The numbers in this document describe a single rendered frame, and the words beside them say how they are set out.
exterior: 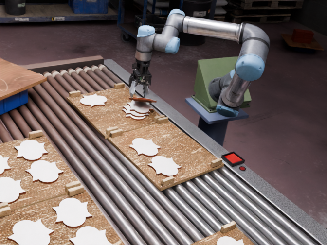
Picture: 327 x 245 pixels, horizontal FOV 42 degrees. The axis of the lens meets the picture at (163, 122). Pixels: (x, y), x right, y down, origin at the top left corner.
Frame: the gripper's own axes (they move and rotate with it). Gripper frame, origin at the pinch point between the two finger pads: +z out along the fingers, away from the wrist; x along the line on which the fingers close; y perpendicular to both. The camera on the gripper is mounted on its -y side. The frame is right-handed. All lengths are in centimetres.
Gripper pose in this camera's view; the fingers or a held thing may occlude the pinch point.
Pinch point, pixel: (137, 94)
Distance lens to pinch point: 213.7
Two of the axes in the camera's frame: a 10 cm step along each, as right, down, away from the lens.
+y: 3.0, 5.2, -8.0
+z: -1.3, 8.5, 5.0
